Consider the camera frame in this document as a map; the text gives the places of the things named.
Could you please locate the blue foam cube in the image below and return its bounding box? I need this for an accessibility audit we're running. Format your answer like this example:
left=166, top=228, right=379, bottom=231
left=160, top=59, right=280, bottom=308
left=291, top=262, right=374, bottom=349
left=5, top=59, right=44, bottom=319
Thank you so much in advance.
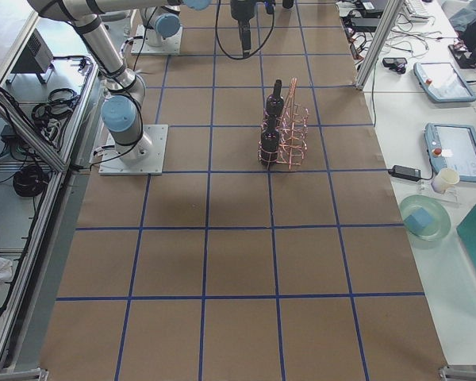
left=404, top=207, right=434, bottom=234

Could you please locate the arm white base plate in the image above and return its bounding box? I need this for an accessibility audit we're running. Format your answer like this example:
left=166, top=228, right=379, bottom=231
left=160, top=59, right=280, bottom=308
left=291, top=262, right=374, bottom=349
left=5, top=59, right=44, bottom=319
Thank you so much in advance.
left=131, top=25, right=182, bottom=56
left=98, top=125, right=168, bottom=175

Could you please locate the white paper cup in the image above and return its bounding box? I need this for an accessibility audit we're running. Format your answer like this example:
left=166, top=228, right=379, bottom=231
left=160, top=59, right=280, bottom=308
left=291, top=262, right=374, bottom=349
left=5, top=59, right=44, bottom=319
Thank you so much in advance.
left=431, top=167, right=460, bottom=194

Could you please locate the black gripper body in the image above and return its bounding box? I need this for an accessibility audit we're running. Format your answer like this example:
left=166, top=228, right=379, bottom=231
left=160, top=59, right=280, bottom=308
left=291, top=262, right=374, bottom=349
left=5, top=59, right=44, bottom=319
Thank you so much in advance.
left=230, top=0, right=256, bottom=22

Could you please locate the green glass plate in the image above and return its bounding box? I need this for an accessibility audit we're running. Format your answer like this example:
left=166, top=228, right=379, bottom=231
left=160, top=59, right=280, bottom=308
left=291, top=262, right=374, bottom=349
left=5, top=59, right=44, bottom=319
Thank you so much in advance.
left=399, top=194, right=451, bottom=241

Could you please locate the blue teach pendant near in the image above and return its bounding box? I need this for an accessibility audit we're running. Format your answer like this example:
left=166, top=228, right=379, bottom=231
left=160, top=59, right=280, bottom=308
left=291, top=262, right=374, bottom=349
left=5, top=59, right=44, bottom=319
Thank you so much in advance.
left=424, top=123, right=476, bottom=183

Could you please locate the blue teach pendant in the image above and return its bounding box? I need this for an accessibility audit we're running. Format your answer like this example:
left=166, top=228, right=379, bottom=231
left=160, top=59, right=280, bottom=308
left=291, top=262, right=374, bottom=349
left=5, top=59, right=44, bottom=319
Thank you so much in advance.
left=424, top=123, right=476, bottom=183
left=413, top=62, right=476, bottom=103

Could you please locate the blue teach pendant far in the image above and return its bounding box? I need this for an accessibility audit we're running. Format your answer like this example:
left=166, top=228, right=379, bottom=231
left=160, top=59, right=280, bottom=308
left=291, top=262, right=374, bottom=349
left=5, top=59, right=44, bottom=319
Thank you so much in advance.
left=413, top=62, right=476, bottom=103

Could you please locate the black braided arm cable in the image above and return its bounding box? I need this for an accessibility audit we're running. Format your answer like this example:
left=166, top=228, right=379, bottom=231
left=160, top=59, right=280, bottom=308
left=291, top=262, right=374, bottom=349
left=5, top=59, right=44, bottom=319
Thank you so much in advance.
left=214, top=0, right=278, bottom=60

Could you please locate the black power adapter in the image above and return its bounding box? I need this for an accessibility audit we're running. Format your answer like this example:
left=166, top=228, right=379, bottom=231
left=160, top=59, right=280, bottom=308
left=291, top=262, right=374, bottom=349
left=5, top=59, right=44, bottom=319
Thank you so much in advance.
left=388, top=165, right=421, bottom=182

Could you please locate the copper wire wine basket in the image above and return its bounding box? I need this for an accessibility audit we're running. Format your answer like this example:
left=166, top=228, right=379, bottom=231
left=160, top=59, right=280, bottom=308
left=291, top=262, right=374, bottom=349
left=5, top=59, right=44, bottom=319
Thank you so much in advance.
left=258, top=78, right=309, bottom=170

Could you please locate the dark wine bottle in basket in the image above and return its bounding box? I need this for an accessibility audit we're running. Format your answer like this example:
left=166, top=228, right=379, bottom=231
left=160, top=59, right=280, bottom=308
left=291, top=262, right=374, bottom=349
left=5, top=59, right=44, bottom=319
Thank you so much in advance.
left=260, top=116, right=280, bottom=167

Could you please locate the grey electronics box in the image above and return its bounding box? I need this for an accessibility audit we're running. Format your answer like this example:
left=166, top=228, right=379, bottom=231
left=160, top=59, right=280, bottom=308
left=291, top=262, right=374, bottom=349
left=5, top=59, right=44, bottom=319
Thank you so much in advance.
left=11, top=29, right=54, bottom=74

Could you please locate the dark wine bottle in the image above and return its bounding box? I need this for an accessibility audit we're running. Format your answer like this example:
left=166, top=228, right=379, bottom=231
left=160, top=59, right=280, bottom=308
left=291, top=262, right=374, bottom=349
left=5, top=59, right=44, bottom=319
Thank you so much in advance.
left=282, top=0, right=294, bottom=9
left=260, top=116, right=280, bottom=167

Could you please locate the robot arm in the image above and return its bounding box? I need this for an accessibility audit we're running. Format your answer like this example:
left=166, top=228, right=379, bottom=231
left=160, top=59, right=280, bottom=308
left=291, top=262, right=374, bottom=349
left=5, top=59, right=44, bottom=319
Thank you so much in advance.
left=29, top=1, right=209, bottom=162
left=140, top=1, right=257, bottom=60

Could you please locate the aluminium frame post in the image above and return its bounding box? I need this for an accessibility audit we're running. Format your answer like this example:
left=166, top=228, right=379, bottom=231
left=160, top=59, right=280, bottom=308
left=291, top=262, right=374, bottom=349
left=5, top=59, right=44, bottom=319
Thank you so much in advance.
left=355, top=0, right=403, bottom=90

